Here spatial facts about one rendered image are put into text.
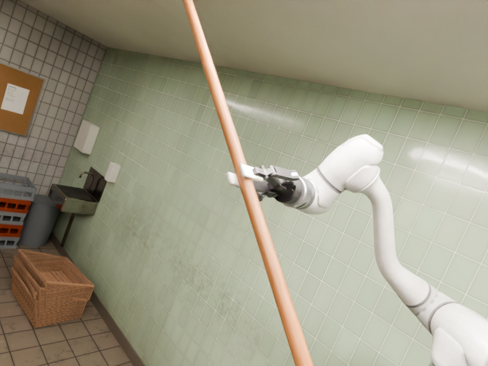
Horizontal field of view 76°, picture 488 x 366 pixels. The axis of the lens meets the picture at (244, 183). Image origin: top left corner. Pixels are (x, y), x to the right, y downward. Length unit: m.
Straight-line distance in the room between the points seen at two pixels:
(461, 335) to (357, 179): 0.48
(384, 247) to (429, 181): 0.80
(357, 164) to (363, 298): 1.07
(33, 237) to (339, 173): 4.03
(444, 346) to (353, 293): 0.83
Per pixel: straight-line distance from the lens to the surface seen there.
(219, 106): 0.78
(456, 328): 1.08
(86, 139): 4.20
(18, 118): 4.57
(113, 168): 3.54
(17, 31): 4.50
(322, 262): 1.90
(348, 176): 0.89
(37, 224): 4.44
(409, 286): 1.13
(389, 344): 1.84
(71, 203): 3.73
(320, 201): 0.91
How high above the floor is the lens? 2.00
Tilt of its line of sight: 5 degrees down
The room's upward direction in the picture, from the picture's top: 22 degrees clockwise
